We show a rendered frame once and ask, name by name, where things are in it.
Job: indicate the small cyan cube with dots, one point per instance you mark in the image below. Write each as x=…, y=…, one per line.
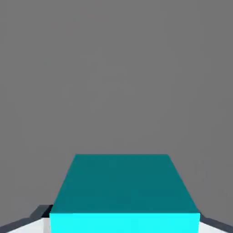
x=123, y=191

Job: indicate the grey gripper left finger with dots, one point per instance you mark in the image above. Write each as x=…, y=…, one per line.
x=32, y=221

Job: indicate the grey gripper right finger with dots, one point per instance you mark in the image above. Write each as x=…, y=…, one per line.
x=213, y=225

